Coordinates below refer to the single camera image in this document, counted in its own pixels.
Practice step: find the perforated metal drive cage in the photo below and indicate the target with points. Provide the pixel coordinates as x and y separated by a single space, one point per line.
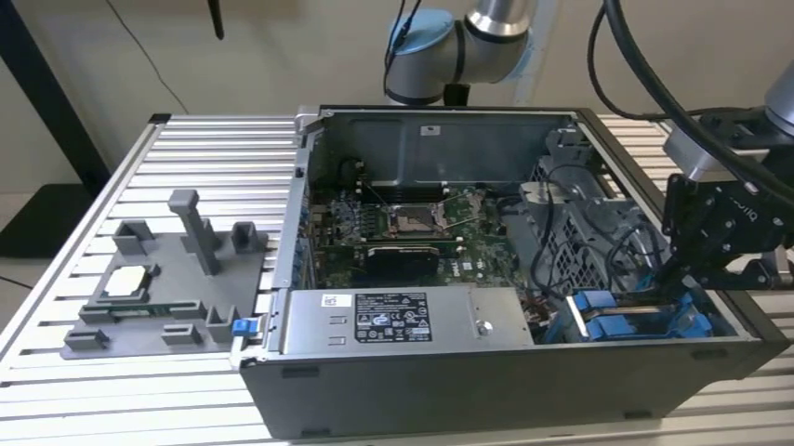
577 186

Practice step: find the CPU socket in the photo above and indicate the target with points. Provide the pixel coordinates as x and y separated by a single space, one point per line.
414 218

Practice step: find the green motherboard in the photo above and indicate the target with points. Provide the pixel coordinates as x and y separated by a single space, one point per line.
483 265

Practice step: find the black RAM slot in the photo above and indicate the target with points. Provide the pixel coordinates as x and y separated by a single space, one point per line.
410 240
403 188

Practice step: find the black open PC case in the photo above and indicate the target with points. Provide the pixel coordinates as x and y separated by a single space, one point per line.
496 395

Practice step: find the black stand pole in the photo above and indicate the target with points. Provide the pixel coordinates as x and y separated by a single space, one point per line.
43 79

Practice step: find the grey disk bay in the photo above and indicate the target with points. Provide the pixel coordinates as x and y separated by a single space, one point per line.
578 318

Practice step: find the black hanging rod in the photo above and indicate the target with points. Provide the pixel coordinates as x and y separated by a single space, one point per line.
216 18

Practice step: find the black graphics card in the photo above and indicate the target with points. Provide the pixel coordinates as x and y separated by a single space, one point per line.
400 265

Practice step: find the silver power supply unit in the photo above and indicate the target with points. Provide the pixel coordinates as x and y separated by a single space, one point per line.
428 320

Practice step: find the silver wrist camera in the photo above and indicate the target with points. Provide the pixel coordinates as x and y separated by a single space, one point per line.
694 155

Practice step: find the black stand base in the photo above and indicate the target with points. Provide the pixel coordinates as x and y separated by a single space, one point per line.
43 223

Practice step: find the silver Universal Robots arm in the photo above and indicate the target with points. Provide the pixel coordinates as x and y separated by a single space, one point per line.
490 60

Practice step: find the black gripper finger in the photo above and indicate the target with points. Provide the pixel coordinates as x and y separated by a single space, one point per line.
753 276
679 276

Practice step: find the grey parts rack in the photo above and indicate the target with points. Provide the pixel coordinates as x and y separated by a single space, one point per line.
235 283

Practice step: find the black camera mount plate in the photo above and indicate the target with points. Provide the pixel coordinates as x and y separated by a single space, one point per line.
679 209

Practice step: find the silver CPU chip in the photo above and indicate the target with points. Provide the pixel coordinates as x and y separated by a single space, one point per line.
126 280

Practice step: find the blue case latch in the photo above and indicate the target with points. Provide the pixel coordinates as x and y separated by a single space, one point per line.
243 327

